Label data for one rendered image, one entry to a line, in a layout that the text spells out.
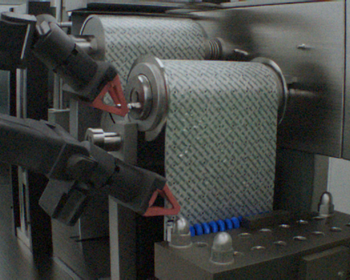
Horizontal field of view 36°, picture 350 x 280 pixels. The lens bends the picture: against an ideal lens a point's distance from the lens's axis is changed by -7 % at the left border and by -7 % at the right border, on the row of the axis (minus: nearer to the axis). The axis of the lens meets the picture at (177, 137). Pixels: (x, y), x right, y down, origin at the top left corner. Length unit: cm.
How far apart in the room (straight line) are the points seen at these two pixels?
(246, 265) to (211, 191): 22
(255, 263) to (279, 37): 53
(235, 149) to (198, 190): 10
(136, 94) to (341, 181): 335
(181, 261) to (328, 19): 53
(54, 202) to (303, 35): 59
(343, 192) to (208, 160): 327
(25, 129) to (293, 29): 62
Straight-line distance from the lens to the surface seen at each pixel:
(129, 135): 96
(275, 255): 85
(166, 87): 90
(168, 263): 87
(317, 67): 109
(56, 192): 84
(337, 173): 421
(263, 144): 103
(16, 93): 130
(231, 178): 100
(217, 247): 80
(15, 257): 121
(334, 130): 106
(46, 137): 73
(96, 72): 89
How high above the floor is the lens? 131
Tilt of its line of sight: 8 degrees down
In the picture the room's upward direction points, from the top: 1 degrees clockwise
